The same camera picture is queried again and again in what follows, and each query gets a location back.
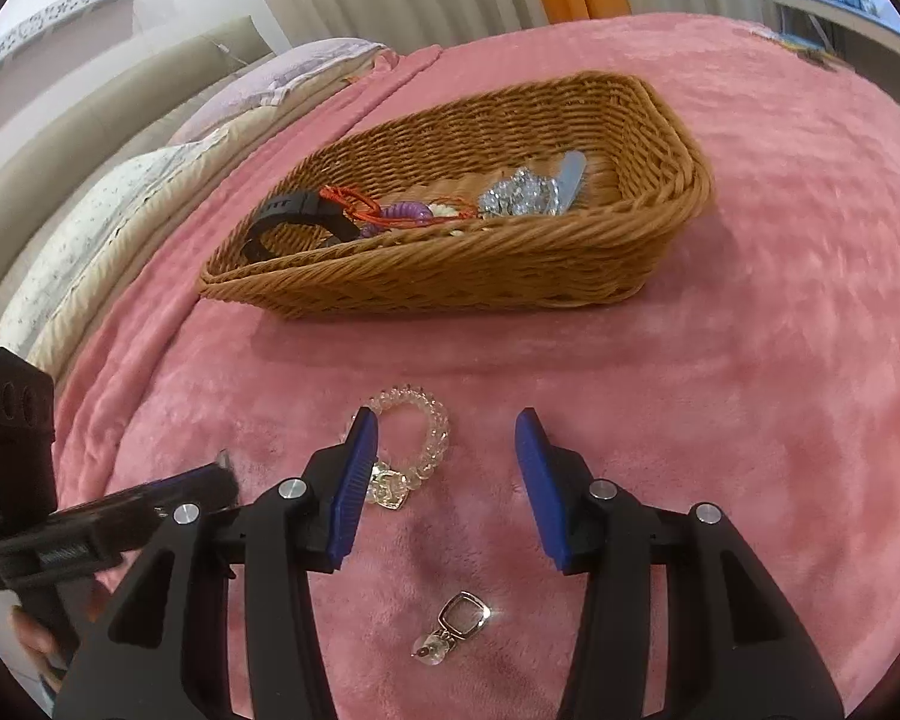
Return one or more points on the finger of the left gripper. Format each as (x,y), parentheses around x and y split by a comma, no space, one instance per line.
(212,487)

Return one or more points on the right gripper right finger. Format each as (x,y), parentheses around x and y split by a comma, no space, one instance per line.
(736,648)

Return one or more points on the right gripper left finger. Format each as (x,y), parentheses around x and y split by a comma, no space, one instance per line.
(160,648)

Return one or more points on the black smart watch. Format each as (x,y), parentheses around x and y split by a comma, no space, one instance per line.
(305,208)

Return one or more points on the crystal butterfly hair clip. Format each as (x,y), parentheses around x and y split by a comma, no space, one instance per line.
(524,193)

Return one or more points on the light blue hair clip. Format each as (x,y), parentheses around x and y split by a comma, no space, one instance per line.
(567,183)

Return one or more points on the person's hand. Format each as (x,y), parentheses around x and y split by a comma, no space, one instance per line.
(88,598)

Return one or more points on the beige quilt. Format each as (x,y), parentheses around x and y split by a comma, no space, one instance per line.
(122,258)

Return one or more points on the pink fleece blanket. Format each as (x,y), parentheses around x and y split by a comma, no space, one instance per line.
(758,369)

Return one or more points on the white floral pillow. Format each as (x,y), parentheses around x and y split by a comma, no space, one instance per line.
(95,219)

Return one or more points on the beige upholstered headboard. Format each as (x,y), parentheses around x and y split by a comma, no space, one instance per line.
(50,166)

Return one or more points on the purple lace pillow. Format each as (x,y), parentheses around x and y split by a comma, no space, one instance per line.
(302,68)

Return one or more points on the brown wicker basket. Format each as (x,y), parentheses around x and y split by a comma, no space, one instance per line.
(412,185)

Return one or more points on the colourful booklet on bed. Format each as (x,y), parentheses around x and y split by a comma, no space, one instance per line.
(809,53)

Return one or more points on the white desk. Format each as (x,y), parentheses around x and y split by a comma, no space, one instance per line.
(847,11)

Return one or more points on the silver square ring charm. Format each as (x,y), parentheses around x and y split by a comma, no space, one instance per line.
(462,617)

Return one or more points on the white wall shelf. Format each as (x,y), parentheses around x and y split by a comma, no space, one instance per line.
(43,23)

